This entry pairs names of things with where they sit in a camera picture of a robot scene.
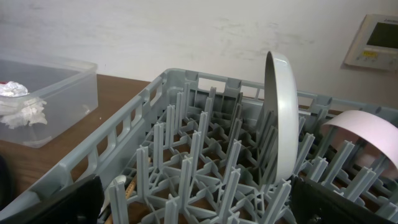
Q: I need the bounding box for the pink saucer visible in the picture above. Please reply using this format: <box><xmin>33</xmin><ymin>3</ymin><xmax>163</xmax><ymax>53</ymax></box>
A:
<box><xmin>320</xmin><ymin>110</ymin><xmax>397</xmax><ymax>179</ymax></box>

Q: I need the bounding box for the white napkin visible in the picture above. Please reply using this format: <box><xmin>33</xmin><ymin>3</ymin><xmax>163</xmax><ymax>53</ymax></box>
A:
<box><xmin>1</xmin><ymin>81</ymin><xmax>29</xmax><ymax>97</ymax></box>

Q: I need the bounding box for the clear plastic bin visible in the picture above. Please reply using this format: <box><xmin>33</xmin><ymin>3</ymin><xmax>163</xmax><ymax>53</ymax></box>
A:
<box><xmin>1</xmin><ymin>49</ymin><xmax>98</xmax><ymax>148</ymax></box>

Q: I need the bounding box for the white tissue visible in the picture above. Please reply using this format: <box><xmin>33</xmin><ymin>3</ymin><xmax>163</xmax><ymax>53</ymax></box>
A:
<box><xmin>1</xmin><ymin>97</ymin><xmax>47</xmax><ymax>129</ymax></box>

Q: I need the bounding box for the grey plate with food scraps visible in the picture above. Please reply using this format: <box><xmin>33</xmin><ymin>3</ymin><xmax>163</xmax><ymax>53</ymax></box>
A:
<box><xmin>264</xmin><ymin>51</ymin><xmax>299</xmax><ymax>184</ymax></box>

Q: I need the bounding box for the grey dishwasher rack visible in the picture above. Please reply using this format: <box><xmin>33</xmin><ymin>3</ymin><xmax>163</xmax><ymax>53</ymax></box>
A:
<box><xmin>1</xmin><ymin>69</ymin><xmax>397</xmax><ymax>223</ymax></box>

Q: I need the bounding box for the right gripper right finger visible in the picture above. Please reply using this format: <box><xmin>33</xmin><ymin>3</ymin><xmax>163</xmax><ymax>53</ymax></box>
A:
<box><xmin>290</xmin><ymin>177</ymin><xmax>393</xmax><ymax>224</ymax></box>

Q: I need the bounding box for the wooden chopstick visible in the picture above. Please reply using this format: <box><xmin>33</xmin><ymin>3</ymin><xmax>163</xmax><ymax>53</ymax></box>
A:
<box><xmin>105</xmin><ymin>177</ymin><xmax>137</xmax><ymax>224</ymax></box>

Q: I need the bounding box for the black round tray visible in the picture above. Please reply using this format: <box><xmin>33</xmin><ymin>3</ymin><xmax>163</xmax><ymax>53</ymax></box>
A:
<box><xmin>0</xmin><ymin>156</ymin><xmax>16</xmax><ymax>210</ymax></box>

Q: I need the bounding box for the wall thermostat control panel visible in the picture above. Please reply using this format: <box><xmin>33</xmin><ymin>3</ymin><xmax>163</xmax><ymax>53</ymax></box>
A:
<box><xmin>344</xmin><ymin>14</ymin><xmax>397</xmax><ymax>71</ymax></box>

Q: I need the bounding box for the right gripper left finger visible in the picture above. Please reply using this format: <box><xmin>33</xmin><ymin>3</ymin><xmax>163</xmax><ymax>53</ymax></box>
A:
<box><xmin>1</xmin><ymin>174</ymin><xmax>104</xmax><ymax>224</ymax></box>

